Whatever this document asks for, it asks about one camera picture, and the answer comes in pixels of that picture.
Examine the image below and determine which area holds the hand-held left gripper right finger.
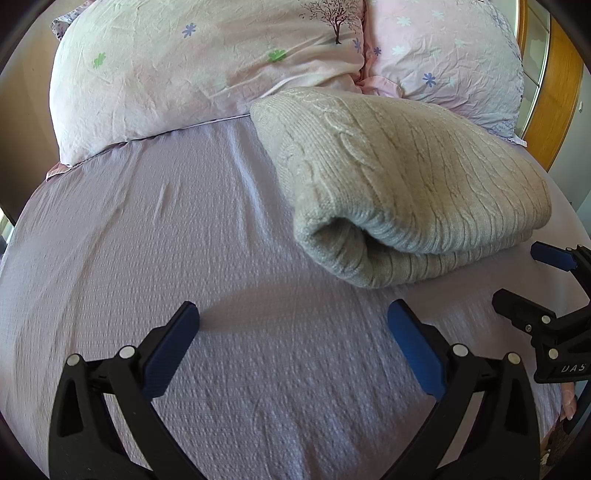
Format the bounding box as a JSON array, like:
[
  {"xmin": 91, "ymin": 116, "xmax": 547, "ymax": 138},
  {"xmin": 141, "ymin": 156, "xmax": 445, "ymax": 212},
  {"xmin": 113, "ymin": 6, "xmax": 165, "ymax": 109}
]
[{"xmin": 387, "ymin": 299, "xmax": 541, "ymax": 480}]

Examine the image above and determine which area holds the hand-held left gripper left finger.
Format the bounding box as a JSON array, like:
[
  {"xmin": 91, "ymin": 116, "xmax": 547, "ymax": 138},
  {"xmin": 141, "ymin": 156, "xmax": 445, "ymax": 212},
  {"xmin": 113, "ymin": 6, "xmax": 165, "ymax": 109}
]
[{"xmin": 48, "ymin": 301, "xmax": 204, "ymax": 480}]

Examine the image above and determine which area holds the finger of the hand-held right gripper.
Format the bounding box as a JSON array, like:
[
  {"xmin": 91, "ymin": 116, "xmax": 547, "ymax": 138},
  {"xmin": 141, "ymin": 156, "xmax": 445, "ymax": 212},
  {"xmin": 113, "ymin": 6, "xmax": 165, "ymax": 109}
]
[
  {"xmin": 492, "ymin": 288, "xmax": 591, "ymax": 352},
  {"xmin": 530, "ymin": 241, "xmax": 591, "ymax": 283}
]

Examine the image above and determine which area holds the grey cable-knit sweater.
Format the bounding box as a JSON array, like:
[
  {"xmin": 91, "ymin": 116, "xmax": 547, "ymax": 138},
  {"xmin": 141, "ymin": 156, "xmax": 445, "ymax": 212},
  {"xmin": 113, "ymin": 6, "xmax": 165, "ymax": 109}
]
[{"xmin": 249, "ymin": 86, "xmax": 553, "ymax": 289}]

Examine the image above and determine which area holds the person's right hand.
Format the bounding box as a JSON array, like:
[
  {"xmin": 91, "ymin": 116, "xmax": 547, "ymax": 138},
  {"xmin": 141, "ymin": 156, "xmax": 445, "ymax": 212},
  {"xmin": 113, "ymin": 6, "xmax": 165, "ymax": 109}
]
[{"xmin": 560, "ymin": 383, "xmax": 580, "ymax": 422}]

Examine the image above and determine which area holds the lavender bed sheet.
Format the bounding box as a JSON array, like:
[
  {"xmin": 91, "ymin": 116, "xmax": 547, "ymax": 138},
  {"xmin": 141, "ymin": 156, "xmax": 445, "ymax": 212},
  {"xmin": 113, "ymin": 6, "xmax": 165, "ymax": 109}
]
[{"xmin": 0, "ymin": 111, "xmax": 587, "ymax": 480}]

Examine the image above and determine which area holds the wooden framed glass door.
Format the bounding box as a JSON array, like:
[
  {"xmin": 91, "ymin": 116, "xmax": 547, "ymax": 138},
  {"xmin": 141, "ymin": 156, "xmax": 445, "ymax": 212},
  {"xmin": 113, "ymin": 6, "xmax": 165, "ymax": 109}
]
[{"xmin": 516, "ymin": 0, "xmax": 588, "ymax": 172}]

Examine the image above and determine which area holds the pink floral pillow with tree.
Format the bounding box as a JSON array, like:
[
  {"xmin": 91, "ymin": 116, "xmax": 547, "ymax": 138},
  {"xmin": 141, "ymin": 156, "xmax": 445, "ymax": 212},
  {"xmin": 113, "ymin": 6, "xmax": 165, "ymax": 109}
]
[{"xmin": 48, "ymin": 0, "xmax": 370, "ymax": 168}]

